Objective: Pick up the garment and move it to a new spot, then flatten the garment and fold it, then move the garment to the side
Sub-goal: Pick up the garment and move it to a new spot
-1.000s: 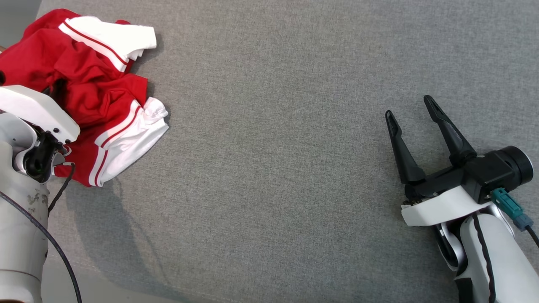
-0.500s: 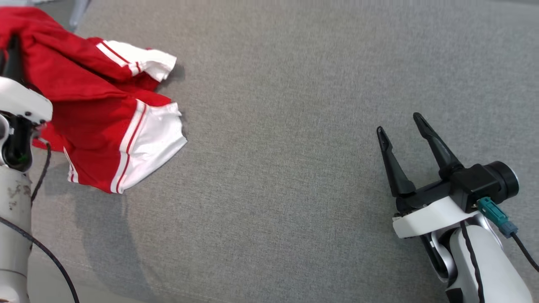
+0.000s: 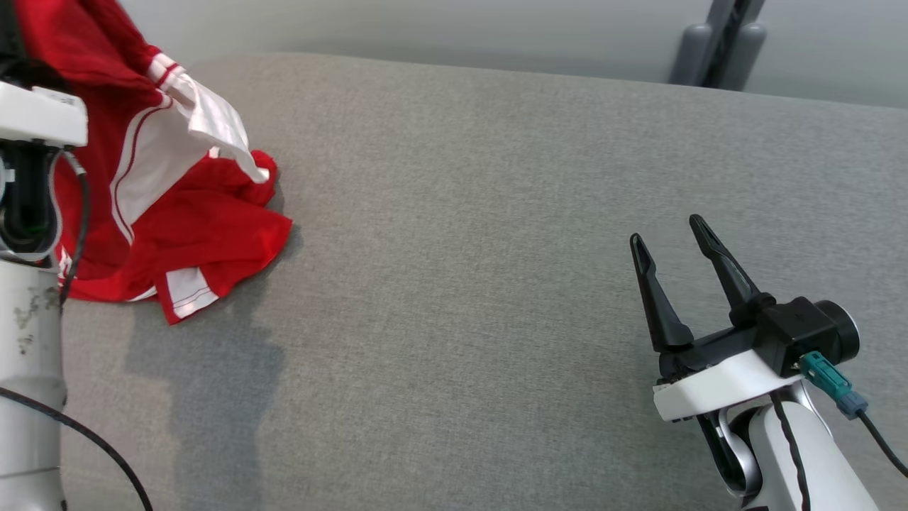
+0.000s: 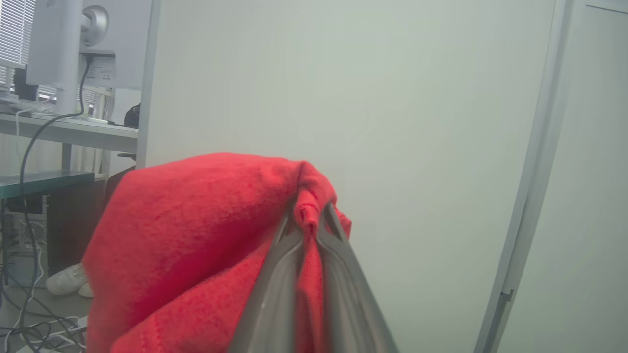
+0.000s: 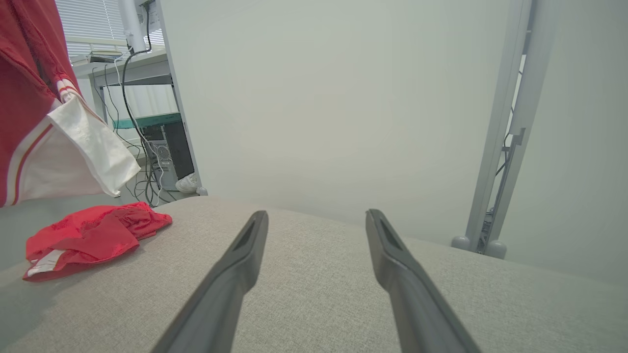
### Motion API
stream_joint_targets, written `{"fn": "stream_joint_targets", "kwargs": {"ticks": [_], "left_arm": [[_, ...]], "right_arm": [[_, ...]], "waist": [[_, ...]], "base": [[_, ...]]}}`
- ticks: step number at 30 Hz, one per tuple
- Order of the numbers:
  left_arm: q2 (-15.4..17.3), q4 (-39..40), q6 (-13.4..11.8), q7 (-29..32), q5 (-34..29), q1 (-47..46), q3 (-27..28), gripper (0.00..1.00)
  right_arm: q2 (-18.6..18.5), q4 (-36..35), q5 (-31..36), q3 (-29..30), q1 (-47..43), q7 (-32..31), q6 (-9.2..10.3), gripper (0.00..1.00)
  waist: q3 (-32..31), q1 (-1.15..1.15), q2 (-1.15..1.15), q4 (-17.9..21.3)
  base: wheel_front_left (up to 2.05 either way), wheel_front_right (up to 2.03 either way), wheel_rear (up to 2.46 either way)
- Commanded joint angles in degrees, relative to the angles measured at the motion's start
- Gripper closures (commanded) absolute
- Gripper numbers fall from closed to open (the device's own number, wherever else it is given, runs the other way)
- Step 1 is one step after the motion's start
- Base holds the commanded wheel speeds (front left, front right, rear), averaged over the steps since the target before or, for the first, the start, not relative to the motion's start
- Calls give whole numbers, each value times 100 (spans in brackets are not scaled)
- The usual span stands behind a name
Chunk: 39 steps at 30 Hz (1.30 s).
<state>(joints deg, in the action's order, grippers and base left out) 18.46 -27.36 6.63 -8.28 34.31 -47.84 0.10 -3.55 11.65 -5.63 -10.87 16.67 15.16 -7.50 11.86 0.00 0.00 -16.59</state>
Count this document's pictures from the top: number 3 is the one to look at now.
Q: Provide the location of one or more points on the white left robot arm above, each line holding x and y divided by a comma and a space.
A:
28, 426

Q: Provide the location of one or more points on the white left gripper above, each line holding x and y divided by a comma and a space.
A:
35, 113

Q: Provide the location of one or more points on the red Bulls 23 jersey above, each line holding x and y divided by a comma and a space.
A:
92, 57

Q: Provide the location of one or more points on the grey metal post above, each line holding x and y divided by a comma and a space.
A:
716, 42

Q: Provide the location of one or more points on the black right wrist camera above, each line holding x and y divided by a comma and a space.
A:
794, 326

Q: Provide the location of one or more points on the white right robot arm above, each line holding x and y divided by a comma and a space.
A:
837, 475

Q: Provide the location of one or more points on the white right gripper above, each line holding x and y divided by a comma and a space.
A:
709, 383

